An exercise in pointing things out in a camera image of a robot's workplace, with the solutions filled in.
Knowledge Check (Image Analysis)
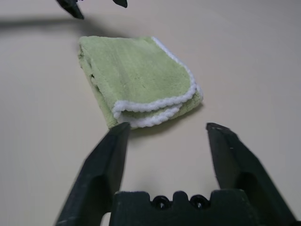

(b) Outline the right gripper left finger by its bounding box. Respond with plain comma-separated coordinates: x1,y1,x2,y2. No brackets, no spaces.
54,121,131,226

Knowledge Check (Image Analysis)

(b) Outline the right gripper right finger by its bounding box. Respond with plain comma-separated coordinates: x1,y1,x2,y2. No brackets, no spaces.
206,122,298,226

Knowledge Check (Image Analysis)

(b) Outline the green towel with white trim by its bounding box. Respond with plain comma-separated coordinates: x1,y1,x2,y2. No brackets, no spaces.
78,35,204,129

